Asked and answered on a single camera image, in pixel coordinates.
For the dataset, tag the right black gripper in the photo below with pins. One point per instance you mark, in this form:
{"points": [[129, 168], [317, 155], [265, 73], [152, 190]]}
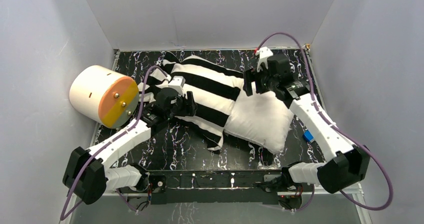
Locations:
{"points": [[252, 75]]}

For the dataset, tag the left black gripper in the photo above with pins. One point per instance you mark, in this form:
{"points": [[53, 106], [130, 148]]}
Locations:
{"points": [[183, 105]]}

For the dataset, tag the black white striped pillowcase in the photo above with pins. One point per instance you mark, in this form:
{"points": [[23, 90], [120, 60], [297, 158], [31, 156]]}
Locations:
{"points": [[215, 90]]}

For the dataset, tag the white pillow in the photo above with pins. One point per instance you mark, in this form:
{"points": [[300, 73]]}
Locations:
{"points": [[261, 119]]}

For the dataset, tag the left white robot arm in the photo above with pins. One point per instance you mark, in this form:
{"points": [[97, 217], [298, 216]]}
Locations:
{"points": [[89, 173]]}

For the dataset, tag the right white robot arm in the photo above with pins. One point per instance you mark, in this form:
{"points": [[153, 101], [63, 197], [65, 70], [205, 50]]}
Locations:
{"points": [[345, 163]]}

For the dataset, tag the small blue object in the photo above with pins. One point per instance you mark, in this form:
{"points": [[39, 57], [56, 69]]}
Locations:
{"points": [[308, 137]]}

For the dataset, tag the white orange cylinder roll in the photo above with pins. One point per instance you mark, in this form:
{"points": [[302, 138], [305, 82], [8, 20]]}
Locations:
{"points": [[105, 96]]}

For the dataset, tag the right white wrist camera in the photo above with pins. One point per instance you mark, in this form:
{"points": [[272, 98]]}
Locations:
{"points": [[265, 53]]}

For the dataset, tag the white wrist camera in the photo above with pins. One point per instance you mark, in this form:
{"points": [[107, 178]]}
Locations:
{"points": [[265, 53], [177, 83]]}

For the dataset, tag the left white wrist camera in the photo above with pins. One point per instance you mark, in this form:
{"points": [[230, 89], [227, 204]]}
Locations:
{"points": [[177, 83]]}

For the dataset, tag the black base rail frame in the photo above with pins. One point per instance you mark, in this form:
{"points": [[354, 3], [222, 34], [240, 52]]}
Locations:
{"points": [[224, 186]]}

